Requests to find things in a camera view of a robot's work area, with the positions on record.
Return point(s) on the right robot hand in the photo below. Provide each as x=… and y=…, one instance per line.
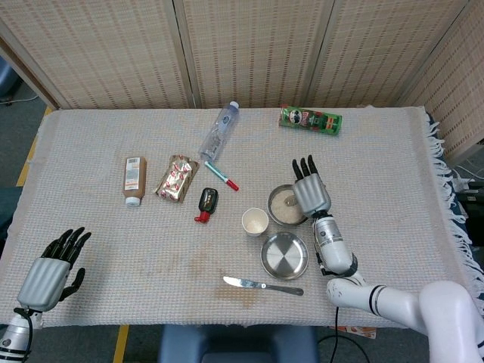
x=311, y=191

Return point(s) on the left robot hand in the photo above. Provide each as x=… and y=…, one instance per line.
x=44, y=278

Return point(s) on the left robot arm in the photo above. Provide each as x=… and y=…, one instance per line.
x=15, y=334

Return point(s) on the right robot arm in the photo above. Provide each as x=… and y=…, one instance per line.
x=378, y=280

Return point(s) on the metal bowl with rice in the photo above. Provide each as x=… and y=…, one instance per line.
x=283, y=206

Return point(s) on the white paper cup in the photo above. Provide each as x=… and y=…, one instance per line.
x=255, y=223

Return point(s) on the empty metal plate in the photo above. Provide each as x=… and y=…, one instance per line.
x=284, y=255

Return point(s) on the green chips can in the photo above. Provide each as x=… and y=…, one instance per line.
x=311, y=119

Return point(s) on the green marker with red cap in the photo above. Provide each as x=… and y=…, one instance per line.
x=222, y=175

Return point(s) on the small black bottle red cap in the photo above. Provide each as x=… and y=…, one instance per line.
x=206, y=203

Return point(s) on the metal table knife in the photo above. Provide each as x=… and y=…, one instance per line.
x=261, y=284

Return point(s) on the clear plastic water bottle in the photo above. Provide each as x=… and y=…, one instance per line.
x=220, y=130

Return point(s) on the white woven tablecloth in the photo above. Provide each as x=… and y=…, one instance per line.
x=189, y=234

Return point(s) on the brown sauce bottle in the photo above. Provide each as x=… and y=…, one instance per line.
x=134, y=180

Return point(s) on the red patterned snack packet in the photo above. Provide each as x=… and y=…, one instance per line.
x=177, y=177

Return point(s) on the bamboo folding screen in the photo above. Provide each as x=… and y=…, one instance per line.
x=242, y=49

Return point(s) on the blue chair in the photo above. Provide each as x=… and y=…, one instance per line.
x=238, y=344

